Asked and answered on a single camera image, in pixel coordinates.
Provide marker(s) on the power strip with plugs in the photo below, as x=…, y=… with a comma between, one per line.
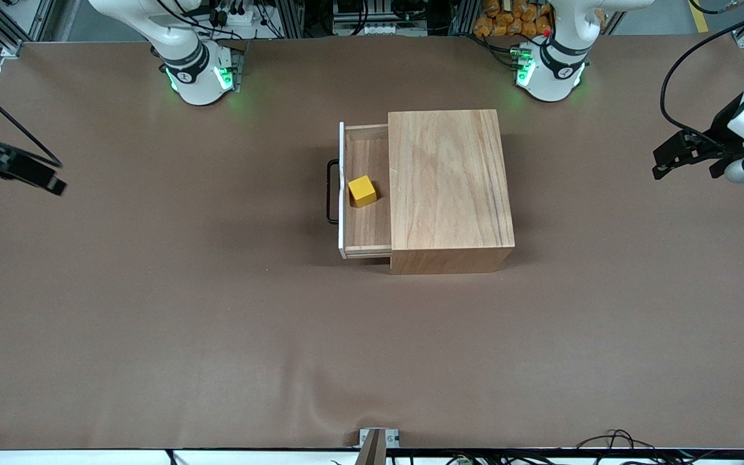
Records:
x=223, y=13

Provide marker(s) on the wooden cabinet box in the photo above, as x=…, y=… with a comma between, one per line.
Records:
x=462, y=194

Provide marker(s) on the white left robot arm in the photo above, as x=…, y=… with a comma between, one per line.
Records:
x=553, y=64

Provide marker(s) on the yellow cube block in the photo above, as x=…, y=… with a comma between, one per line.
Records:
x=363, y=190

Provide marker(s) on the orange snack bags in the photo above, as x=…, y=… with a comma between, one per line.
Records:
x=507, y=19

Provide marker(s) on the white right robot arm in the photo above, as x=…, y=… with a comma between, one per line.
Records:
x=191, y=71

